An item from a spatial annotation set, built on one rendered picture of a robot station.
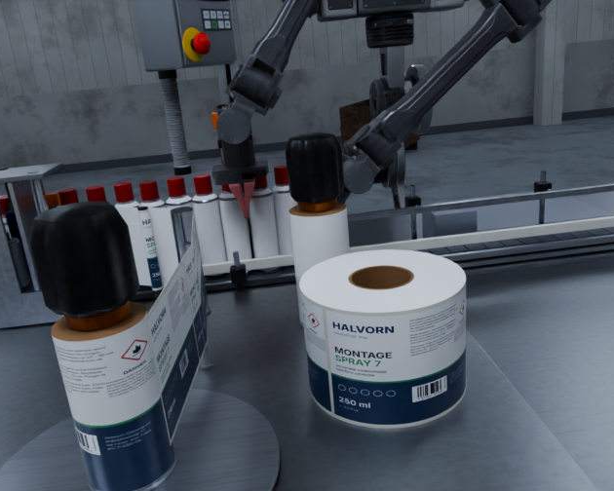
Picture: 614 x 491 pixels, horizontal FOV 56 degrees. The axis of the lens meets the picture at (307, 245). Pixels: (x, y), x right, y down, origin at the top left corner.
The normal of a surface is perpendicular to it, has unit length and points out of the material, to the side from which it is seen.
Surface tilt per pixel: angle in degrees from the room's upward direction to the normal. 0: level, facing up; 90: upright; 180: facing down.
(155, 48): 90
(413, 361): 90
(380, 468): 0
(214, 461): 0
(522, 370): 0
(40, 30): 90
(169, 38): 90
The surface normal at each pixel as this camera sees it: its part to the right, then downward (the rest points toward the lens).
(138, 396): 0.73, 0.15
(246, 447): -0.09, -0.94
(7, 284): 0.10, 0.30
